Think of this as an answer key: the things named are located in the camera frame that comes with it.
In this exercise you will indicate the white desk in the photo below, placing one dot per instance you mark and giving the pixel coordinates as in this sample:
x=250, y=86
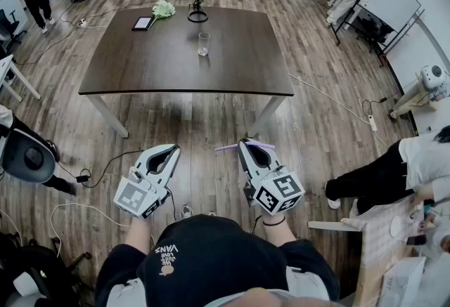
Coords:
x=7, y=70

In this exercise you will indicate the clear drinking glass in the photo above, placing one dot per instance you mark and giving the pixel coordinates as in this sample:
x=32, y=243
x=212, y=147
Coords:
x=204, y=49

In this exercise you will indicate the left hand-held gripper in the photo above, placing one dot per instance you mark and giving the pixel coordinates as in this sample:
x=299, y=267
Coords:
x=135, y=195

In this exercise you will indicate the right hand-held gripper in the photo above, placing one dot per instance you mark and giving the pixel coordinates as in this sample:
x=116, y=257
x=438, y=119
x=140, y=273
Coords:
x=277, y=193

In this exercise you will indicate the black chair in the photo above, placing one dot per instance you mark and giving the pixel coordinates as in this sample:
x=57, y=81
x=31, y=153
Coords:
x=38, y=270

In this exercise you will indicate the person's left forearm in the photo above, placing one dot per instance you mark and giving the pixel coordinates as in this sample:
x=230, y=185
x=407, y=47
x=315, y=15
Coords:
x=139, y=235

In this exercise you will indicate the person's shoe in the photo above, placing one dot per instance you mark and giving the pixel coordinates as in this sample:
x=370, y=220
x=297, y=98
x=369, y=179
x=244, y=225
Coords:
x=186, y=211

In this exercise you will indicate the person's black shirt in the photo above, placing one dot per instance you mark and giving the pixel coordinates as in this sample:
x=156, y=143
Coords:
x=211, y=256

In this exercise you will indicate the white head-worn camera device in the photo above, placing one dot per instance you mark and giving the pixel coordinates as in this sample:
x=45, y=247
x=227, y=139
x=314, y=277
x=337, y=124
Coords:
x=434, y=75

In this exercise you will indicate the purple straw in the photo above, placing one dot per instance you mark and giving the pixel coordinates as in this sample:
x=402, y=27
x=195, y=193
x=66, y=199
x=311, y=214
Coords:
x=226, y=148

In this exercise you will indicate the black power adapter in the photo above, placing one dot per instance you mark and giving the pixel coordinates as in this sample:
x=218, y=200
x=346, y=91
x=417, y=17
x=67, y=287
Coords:
x=83, y=178

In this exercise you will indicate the white power strip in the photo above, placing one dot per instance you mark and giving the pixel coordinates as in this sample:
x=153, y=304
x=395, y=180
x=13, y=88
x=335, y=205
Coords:
x=82, y=22
x=372, y=123

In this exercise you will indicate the grey round chair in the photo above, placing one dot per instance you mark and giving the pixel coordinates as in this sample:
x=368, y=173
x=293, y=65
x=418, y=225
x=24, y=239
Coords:
x=21, y=165

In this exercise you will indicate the person's right forearm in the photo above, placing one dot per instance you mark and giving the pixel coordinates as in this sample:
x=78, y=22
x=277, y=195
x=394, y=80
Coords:
x=277, y=235

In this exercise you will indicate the white table leg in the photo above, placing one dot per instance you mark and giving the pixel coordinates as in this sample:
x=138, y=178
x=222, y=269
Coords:
x=112, y=116
x=263, y=116

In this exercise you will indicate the white artificial flower bouquet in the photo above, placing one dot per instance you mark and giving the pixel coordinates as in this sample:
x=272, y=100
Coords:
x=163, y=10

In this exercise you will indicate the whiteboard on black stand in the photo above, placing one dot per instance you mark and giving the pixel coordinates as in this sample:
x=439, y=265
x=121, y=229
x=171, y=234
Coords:
x=390, y=0

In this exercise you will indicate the patterned cloth covered table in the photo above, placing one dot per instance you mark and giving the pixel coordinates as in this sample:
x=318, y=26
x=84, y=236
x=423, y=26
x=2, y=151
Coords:
x=383, y=239

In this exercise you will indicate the black tablet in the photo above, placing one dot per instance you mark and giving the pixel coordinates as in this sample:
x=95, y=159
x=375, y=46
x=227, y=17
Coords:
x=142, y=23

